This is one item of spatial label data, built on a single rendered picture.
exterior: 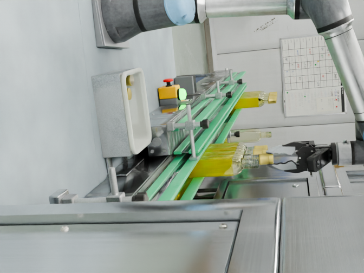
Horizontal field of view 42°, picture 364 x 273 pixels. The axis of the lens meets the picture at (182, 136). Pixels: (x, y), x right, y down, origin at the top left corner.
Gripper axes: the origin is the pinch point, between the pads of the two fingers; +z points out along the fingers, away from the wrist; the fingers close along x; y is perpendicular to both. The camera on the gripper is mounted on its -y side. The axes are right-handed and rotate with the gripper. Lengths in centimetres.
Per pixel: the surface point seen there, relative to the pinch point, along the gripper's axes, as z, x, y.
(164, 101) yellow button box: 40, 18, 28
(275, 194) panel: -0.7, -12.7, 2.4
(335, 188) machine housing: -19.8, -12.9, 7.0
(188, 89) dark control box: 36, 18, 55
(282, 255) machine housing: -7, 21, -111
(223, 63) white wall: 93, 0, 586
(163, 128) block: 30.3, 14.6, -12.9
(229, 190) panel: 15.2, -12.6, 7.1
